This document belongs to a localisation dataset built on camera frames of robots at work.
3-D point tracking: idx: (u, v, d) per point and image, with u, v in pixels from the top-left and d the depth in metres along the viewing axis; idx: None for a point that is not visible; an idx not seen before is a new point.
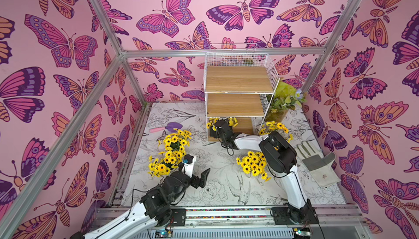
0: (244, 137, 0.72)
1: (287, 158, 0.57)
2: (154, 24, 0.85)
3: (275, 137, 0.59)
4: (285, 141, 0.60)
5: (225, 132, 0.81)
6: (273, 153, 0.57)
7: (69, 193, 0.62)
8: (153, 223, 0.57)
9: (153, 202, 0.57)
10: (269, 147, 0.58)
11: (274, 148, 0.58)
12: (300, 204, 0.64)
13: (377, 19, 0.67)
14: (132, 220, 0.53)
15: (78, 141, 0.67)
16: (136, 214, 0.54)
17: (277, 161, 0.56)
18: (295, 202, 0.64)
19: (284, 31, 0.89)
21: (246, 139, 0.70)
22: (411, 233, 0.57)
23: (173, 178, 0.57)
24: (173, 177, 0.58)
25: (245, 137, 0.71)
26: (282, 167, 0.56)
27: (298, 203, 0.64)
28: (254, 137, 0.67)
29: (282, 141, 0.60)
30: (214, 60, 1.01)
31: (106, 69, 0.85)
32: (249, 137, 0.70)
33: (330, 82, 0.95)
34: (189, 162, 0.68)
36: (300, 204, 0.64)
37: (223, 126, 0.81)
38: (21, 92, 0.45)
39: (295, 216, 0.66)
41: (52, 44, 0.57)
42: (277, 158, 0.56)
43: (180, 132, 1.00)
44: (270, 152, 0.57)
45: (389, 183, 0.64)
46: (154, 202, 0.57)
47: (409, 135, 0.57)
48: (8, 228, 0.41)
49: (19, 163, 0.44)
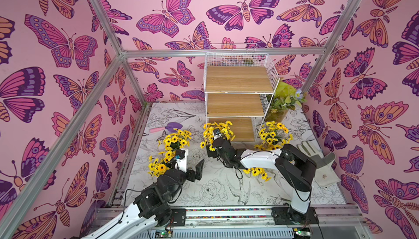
0: (252, 155, 0.63)
1: (309, 174, 0.50)
2: (154, 24, 0.85)
3: (290, 151, 0.55)
4: (301, 155, 0.52)
5: (227, 153, 0.71)
6: (294, 172, 0.49)
7: (69, 193, 0.62)
8: (153, 223, 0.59)
9: (148, 203, 0.54)
10: (288, 163, 0.50)
11: (293, 166, 0.49)
12: (304, 210, 0.62)
13: (377, 19, 0.67)
14: (126, 222, 0.51)
15: (78, 141, 0.67)
16: (129, 216, 0.52)
17: (301, 179, 0.48)
18: (301, 209, 0.62)
19: (284, 31, 0.89)
21: (253, 158, 0.61)
22: (410, 233, 0.57)
23: (167, 176, 0.54)
24: (167, 175, 0.54)
25: (253, 156, 0.62)
26: (306, 185, 0.48)
27: (304, 210, 0.62)
28: (264, 153, 0.59)
29: (298, 154, 0.52)
30: (214, 60, 1.01)
31: (106, 69, 0.85)
32: (258, 155, 0.60)
33: (330, 82, 0.95)
34: (181, 158, 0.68)
36: (305, 209, 0.61)
37: (223, 145, 0.70)
38: (21, 92, 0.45)
39: (297, 218, 0.65)
41: (52, 44, 0.57)
42: (300, 175, 0.49)
43: (180, 132, 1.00)
44: (292, 172, 0.49)
45: (389, 183, 0.64)
46: (149, 202, 0.54)
47: (409, 135, 0.57)
48: (8, 229, 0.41)
49: (19, 163, 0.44)
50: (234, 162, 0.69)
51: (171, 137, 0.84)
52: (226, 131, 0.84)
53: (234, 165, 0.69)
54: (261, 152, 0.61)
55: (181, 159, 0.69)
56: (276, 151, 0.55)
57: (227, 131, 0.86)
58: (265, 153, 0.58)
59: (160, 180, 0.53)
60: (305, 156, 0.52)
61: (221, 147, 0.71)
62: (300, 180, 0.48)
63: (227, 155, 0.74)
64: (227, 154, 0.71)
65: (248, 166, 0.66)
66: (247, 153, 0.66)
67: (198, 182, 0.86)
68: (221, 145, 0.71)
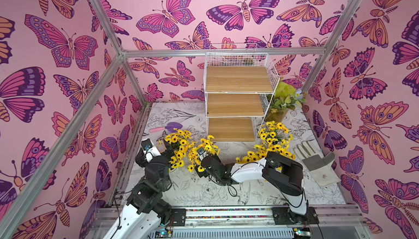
0: (240, 168, 0.63)
1: (297, 178, 0.50)
2: (154, 24, 0.85)
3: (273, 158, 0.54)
4: (286, 159, 0.53)
5: (217, 171, 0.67)
6: (281, 179, 0.49)
7: (69, 193, 0.62)
8: (157, 221, 0.64)
9: (143, 197, 0.51)
10: (273, 171, 0.50)
11: (279, 173, 0.50)
12: (303, 210, 0.61)
13: (377, 19, 0.67)
14: (126, 225, 0.47)
15: (78, 141, 0.67)
16: (128, 218, 0.48)
17: (289, 185, 0.48)
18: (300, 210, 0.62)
19: (284, 31, 0.89)
21: (243, 172, 0.61)
22: (410, 233, 0.57)
23: (153, 161, 0.52)
24: (155, 162, 0.52)
25: (243, 169, 0.61)
26: (297, 191, 0.48)
27: (303, 210, 0.61)
28: (250, 165, 0.59)
29: (281, 160, 0.52)
30: (214, 60, 1.01)
31: (106, 69, 0.85)
32: (246, 168, 0.60)
33: (330, 82, 0.95)
34: (151, 145, 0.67)
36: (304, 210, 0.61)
37: (211, 164, 0.69)
38: (21, 92, 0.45)
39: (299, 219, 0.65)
41: (52, 43, 0.57)
42: (287, 181, 0.49)
43: (180, 132, 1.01)
44: (279, 179, 0.49)
45: (389, 183, 0.64)
46: (144, 196, 0.51)
47: (409, 135, 0.57)
48: (8, 229, 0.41)
49: (19, 163, 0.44)
50: (226, 179, 0.68)
51: (172, 135, 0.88)
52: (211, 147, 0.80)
53: (227, 181, 0.67)
54: (246, 164, 0.61)
55: (152, 147, 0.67)
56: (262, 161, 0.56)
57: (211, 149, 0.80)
58: (253, 165, 0.58)
59: (147, 169, 0.50)
60: (289, 160, 0.53)
61: (210, 166, 0.70)
62: (289, 186, 0.48)
63: (218, 172, 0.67)
64: (219, 172, 0.70)
65: (239, 179, 0.65)
66: (235, 168, 0.65)
67: (198, 182, 0.86)
68: (209, 165, 0.69)
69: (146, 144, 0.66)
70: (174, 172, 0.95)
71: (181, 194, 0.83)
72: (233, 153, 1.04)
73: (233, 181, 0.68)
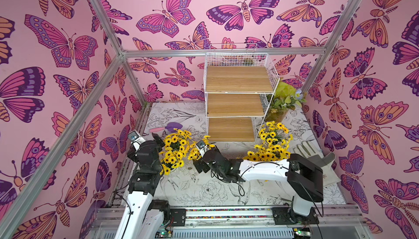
0: (253, 168, 0.56)
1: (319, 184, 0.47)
2: (154, 24, 0.85)
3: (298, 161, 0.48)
4: (310, 163, 0.49)
5: (221, 166, 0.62)
6: (307, 185, 0.45)
7: (69, 193, 0.62)
8: (161, 215, 0.64)
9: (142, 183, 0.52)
10: (299, 175, 0.45)
11: (306, 179, 0.46)
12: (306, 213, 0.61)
13: (377, 19, 0.67)
14: (138, 207, 0.48)
15: (78, 141, 0.67)
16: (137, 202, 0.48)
17: (316, 192, 0.45)
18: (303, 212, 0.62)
19: (284, 31, 0.89)
21: (257, 172, 0.55)
22: (411, 233, 0.57)
23: (142, 145, 0.55)
24: (145, 145, 0.55)
25: (258, 170, 0.55)
26: (318, 198, 0.45)
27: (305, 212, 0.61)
28: (265, 165, 0.54)
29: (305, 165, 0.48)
30: (214, 60, 1.01)
31: (106, 69, 0.85)
32: (262, 168, 0.54)
33: (330, 82, 0.95)
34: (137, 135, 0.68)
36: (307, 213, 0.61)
37: (216, 159, 0.62)
38: (21, 92, 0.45)
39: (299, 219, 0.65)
41: (52, 44, 0.57)
42: (314, 189, 0.45)
43: (180, 132, 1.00)
44: (306, 186, 0.44)
45: (389, 183, 0.64)
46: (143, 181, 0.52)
47: (409, 135, 0.57)
48: (8, 228, 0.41)
49: (19, 163, 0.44)
50: (231, 176, 0.61)
51: (172, 135, 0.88)
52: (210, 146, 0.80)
53: (232, 178, 0.61)
54: (260, 163, 0.56)
55: (138, 137, 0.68)
56: (280, 161, 0.52)
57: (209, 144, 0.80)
58: (270, 166, 0.53)
59: (138, 153, 0.53)
60: (311, 164, 0.49)
61: (215, 161, 0.63)
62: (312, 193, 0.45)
63: (222, 168, 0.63)
64: (223, 167, 0.63)
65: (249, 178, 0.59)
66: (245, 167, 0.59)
67: (198, 182, 0.86)
68: (214, 160, 0.62)
69: (132, 135, 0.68)
70: (174, 172, 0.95)
71: (181, 194, 0.83)
72: (233, 153, 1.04)
73: (239, 178, 0.62)
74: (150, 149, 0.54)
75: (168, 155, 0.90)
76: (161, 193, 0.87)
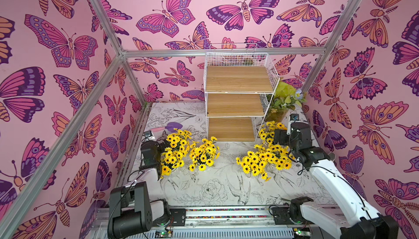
0: (333, 176, 0.49)
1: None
2: (154, 24, 0.85)
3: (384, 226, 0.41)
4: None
5: (301, 141, 0.60)
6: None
7: (69, 193, 0.62)
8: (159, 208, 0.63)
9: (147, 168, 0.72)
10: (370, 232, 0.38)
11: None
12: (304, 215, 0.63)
13: (377, 19, 0.67)
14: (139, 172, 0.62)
15: (78, 141, 0.67)
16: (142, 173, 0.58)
17: None
18: (304, 212, 0.63)
19: (284, 31, 0.89)
21: (333, 181, 0.48)
22: (410, 233, 0.57)
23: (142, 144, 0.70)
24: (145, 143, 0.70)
25: (335, 184, 0.47)
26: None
27: (304, 214, 0.63)
28: (347, 187, 0.46)
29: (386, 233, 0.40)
30: (214, 60, 1.01)
31: (106, 69, 0.85)
32: (342, 186, 0.47)
33: (330, 82, 0.95)
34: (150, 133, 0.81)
36: (307, 217, 0.62)
37: (303, 130, 0.59)
38: (21, 92, 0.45)
39: (293, 209, 0.68)
41: (52, 44, 0.57)
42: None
43: (180, 132, 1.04)
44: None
45: (389, 183, 0.64)
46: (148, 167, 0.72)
47: (409, 135, 0.57)
48: (8, 228, 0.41)
49: (19, 163, 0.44)
50: (303, 155, 0.57)
51: (174, 135, 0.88)
52: (210, 148, 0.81)
53: (302, 157, 0.57)
54: (343, 181, 0.48)
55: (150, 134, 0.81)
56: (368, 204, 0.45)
57: (211, 146, 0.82)
58: (352, 196, 0.44)
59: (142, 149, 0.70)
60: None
61: (300, 130, 0.60)
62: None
63: (300, 143, 0.62)
64: (300, 142, 0.62)
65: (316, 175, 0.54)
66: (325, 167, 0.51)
67: (198, 182, 0.86)
68: (299, 129, 0.60)
69: (147, 133, 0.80)
70: (174, 172, 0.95)
71: (181, 194, 0.83)
72: (233, 153, 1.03)
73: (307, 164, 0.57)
74: (149, 144, 0.69)
75: (168, 155, 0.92)
76: (161, 193, 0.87)
